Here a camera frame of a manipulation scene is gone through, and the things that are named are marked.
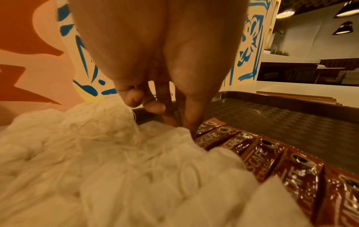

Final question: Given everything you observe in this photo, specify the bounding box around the person's left hand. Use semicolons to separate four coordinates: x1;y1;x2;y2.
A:
67;0;251;134

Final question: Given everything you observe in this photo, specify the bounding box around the row of tea bags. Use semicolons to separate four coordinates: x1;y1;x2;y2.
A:
0;99;313;227

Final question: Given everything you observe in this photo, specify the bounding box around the dark brown tray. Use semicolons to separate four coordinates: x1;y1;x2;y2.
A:
133;90;359;177

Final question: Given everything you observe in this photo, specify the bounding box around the row of red Nescafe sachets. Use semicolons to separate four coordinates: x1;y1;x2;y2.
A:
192;116;359;227

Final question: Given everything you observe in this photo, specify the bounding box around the hanging ceiling lamp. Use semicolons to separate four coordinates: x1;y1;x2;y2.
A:
275;9;297;20
331;20;355;36
334;1;359;19

